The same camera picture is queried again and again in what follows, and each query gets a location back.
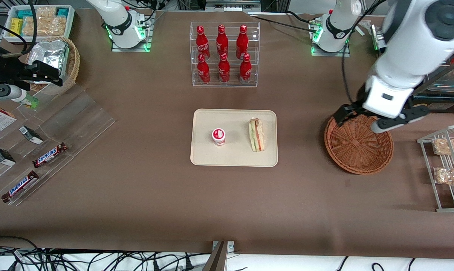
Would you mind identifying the brown table cover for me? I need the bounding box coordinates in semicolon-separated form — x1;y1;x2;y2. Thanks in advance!
0;8;454;260

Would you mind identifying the black cable bundle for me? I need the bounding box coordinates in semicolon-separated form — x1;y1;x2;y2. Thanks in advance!
0;236;212;271

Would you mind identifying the clear plastic wrapper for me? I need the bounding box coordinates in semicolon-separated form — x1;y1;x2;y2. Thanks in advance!
356;20;376;37

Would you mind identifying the silver metal cylinder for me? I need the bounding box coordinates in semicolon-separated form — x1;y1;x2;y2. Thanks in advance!
370;24;385;52

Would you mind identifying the clear bag of brown snacks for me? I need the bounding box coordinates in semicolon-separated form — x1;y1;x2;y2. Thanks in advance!
433;167;454;186
432;138;454;156

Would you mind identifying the beige plastic tray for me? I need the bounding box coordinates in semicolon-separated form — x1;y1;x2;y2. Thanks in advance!
190;109;278;167

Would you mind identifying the clear acrylic display stand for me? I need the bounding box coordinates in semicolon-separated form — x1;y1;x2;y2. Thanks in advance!
0;83;116;207

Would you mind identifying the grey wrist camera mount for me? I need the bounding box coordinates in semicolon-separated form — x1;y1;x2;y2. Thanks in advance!
0;84;28;103
371;105;430;134

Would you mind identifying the aluminium frame structure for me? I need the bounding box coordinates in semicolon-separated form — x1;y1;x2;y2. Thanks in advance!
176;0;289;15

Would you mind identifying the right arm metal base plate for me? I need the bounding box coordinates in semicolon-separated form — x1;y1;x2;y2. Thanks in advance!
111;11;153;52

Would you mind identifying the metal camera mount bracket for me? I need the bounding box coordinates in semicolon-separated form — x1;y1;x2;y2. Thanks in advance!
202;241;235;271

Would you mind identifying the red cola bottle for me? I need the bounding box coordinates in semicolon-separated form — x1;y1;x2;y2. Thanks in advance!
236;25;249;59
196;26;211;61
216;25;229;59
239;53;252;84
197;53;211;84
218;53;231;83

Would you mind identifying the black control box yellow panel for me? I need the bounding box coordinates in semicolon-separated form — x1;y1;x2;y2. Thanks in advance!
413;56;454;114

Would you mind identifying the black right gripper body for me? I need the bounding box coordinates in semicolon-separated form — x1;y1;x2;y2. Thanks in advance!
0;56;29;85

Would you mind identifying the yellow snack box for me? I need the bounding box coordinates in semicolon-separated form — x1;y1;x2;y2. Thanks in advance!
10;18;23;37

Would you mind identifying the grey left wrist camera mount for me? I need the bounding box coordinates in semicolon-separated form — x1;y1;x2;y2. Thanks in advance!
371;105;430;134

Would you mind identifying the brown round wicker basket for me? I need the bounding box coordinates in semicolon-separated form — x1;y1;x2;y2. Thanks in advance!
324;112;394;175

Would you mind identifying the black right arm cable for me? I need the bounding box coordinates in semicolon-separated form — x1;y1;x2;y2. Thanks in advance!
0;0;38;57

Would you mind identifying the white plastic bin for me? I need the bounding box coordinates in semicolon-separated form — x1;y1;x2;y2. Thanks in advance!
4;5;75;43

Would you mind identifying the brown Snickers bar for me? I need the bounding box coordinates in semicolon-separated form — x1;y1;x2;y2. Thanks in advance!
1;171;40;203
32;142;68;168

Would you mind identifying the clear bag of fried snacks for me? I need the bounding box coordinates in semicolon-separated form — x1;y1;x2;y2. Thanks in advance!
23;16;46;37
42;7;67;37

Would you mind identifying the tan deep wicker basket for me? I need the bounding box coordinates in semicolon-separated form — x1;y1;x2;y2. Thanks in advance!
25;36;80;94

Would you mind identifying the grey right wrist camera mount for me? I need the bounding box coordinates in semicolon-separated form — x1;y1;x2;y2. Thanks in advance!
0;84;28;103

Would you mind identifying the red white yogurt cup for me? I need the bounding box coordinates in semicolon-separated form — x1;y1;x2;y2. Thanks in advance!
212;128;226;146

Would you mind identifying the clear acrylic bottle rack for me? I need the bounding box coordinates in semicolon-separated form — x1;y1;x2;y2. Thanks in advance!
190;21;260;88

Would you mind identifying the black base power cable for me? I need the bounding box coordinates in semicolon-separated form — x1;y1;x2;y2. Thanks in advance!
249;11;319;33

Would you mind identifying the triangle sandwich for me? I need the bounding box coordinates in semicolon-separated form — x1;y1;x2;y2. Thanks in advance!
248;118;266;152

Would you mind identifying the small black white box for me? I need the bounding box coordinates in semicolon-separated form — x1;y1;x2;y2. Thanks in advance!
0;147;16;166
19;126;44;145

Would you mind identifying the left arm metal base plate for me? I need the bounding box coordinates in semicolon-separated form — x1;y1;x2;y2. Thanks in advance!
310;15;351;57

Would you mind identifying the grey metal wire rack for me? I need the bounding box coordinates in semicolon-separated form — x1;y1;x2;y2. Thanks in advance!
417;125;454;212

